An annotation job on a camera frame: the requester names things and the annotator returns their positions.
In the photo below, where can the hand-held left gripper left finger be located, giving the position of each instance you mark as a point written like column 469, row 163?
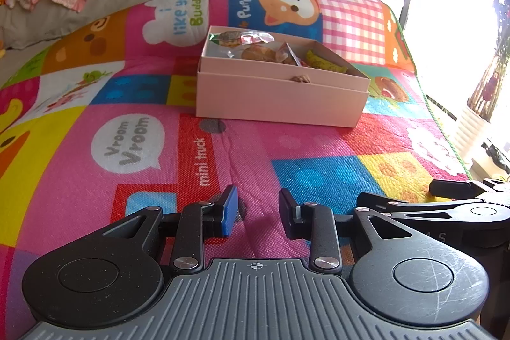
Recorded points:
column 230, row 212

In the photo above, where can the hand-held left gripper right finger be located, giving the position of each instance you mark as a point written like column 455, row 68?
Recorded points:
column 287, row 212

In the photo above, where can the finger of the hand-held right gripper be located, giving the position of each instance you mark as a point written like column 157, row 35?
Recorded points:
column 378, row 201
column 450, row 188

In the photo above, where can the pink cardboard box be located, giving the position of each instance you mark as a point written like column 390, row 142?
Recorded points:
column 279, row 101

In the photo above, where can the long yellow snack packet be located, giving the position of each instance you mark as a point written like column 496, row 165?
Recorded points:
column 324, row 62

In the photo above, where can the cartoon print candy bag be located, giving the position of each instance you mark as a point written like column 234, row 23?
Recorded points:
column 291, row 54

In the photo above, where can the large bread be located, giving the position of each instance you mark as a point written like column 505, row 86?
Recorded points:
column 257, row 53

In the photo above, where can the green edged snack packet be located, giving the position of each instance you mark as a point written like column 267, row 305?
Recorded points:
column 223, row 38

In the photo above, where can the sausage snack packet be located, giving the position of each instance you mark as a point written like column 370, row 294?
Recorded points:
column 257, row 37

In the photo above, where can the white ribbed plant pot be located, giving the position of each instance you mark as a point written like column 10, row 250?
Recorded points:
column 474, row 133

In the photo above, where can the colourful cartoon play mat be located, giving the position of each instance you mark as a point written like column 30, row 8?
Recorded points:
column 159, row 93

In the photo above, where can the tall green potted plant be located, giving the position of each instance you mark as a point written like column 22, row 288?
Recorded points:
column 494, row 45

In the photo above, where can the beige bed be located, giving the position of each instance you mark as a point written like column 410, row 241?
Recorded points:
column 20, row 65

